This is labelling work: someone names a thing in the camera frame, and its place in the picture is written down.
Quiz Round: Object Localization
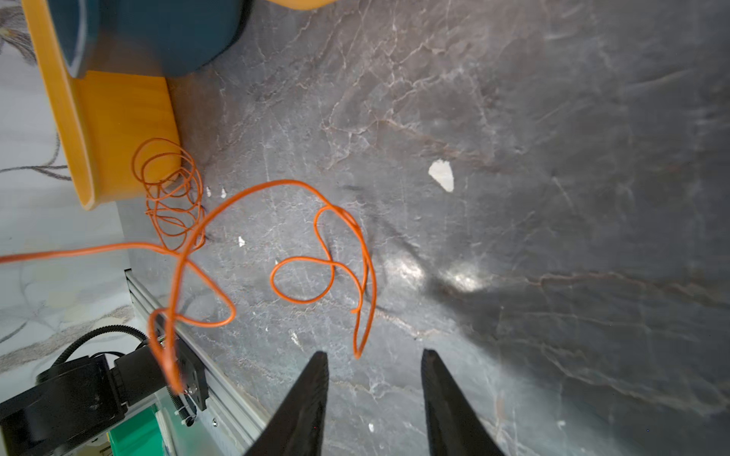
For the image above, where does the green plastic bin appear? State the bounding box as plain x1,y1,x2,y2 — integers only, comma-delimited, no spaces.
108,406,167,456

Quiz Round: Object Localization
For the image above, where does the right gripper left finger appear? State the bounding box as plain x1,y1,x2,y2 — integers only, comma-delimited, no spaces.
245,351,329,456

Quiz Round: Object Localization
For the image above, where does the left yellow plastic bin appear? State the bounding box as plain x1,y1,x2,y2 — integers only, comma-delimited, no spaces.
22,1,182,211

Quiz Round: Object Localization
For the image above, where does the right yellow plastic bin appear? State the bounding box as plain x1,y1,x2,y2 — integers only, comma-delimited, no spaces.
269,0,336,11

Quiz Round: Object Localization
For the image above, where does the teal plastic bin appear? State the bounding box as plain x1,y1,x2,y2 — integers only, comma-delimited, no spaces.
46,0,253,79

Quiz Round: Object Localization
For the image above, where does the yellow plastic bin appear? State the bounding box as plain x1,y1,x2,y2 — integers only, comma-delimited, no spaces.
22,1,182,211
269,0,336,11

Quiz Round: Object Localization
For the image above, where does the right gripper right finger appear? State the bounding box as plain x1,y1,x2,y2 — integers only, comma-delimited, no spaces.
421,349,504,456

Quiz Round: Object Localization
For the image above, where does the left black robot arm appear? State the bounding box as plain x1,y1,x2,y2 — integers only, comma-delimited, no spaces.
1,325,168,455

